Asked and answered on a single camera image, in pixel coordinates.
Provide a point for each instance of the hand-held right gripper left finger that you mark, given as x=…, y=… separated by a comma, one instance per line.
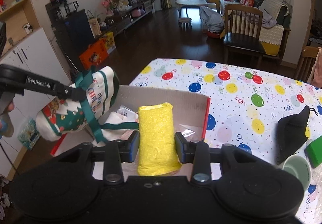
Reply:
x=133, y=149

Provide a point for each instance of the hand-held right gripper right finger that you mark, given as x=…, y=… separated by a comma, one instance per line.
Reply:
x=180, y=149

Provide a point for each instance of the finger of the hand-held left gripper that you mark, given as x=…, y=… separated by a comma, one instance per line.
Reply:
x=74, y=93

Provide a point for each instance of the white and green christmas bag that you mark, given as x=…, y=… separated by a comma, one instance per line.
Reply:
x=70, y=118

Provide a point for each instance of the yellow sponge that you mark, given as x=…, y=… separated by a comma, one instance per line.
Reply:
x=157, y=138

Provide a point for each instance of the red and white cardboard box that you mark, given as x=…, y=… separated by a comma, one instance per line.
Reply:
x=176, y=103

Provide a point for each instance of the black face mask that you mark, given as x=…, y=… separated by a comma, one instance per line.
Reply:
x=291, y=136

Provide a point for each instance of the green sponge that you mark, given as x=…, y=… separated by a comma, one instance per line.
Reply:
x=314, y=151

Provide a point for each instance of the person's left hand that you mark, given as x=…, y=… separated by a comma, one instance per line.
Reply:
x=7, y=123

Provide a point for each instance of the white cabinet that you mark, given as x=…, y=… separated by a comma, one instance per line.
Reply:
x=32, y=68

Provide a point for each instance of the white plastic bag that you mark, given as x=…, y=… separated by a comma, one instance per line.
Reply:
x=113, y=123

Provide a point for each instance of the orange gift box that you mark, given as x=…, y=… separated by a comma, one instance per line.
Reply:
x=93, y=53

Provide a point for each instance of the teal patterned box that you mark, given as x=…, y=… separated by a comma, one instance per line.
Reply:
x=29, y=134

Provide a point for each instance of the yellow printed box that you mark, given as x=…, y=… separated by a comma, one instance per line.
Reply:
x=109, y=41

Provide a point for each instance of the black water dispenser cabinet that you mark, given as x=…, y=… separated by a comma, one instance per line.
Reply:
x=73, y=30

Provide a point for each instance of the brown paper bag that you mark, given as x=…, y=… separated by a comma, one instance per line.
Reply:
x=95, y=26

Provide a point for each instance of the balloon print tablecloth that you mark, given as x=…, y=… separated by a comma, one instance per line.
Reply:
x=239, y=103

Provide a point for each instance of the glass kettle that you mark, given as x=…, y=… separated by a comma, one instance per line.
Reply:
x=71, y=7

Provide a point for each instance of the low dark television stand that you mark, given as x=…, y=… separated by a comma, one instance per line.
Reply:
x=128, y=19

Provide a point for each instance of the pink flower bouquet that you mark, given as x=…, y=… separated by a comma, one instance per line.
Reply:
x=107, y=5

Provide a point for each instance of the pale green cup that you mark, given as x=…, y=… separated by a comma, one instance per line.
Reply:
x=296, y=171

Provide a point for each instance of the red basin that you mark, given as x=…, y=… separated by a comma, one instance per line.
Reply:
x=213, y=34

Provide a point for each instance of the small round stool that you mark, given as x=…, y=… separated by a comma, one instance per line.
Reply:
x=185, y=23

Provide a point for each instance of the wooden chair with dark seat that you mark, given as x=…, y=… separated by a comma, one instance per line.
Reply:
x=242, y=38

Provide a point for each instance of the grey stuffed bag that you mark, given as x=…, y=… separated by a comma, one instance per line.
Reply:
x=211, y=19

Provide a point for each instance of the green sofa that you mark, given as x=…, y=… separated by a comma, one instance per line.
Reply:
x=274, y=35

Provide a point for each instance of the wooden coffee table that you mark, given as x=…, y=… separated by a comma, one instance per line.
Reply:
x=192, y=2

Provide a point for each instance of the lavender clothing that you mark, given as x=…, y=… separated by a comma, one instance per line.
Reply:
x=268, y=19

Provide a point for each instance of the pink towel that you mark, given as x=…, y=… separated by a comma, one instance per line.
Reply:
x=317, y=68

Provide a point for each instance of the red printed cushion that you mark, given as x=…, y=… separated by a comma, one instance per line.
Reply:
x=246, y=0

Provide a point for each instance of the cream crochet sofa cover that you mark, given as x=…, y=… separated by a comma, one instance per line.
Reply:
x=273, y=5

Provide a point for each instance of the white wall charger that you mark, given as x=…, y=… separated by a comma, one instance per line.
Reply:
x=27, y=27

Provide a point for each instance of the wooden wall shelf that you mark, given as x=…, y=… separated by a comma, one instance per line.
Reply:
x=15, y=12

